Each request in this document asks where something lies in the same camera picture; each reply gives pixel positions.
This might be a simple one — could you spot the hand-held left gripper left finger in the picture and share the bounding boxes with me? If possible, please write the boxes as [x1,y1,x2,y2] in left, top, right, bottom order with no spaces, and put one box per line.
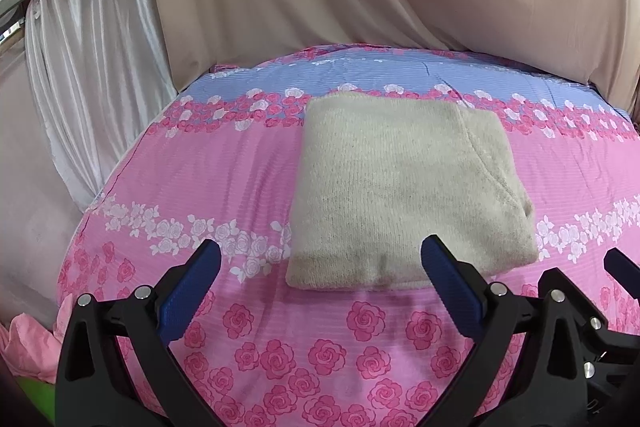
[55,238,223,427]

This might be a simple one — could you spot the green plastic object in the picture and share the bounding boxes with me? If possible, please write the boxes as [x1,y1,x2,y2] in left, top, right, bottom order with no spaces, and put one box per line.
[17,377,58,427]

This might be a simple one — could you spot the pink rose print bedsheet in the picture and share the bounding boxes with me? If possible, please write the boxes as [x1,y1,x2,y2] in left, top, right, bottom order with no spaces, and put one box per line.
[56,43,640,427]

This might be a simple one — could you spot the cream knit sweater black hearts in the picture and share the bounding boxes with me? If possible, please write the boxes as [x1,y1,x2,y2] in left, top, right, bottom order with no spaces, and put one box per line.
[285,92,540,292]

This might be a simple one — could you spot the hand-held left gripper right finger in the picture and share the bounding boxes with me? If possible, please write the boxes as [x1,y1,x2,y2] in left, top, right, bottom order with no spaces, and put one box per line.
[421,235,589,427]

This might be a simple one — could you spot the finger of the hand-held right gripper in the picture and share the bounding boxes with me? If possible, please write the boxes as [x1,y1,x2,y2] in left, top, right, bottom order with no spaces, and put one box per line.
[602,248,640,303]
[582,307,640,413]

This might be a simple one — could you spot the pink cloth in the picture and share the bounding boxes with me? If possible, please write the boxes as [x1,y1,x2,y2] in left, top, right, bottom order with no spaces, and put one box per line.
[0,309,68,383]

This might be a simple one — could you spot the white satin curtain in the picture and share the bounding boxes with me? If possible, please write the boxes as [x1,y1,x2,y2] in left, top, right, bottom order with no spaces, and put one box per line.
[0,0,178,212]

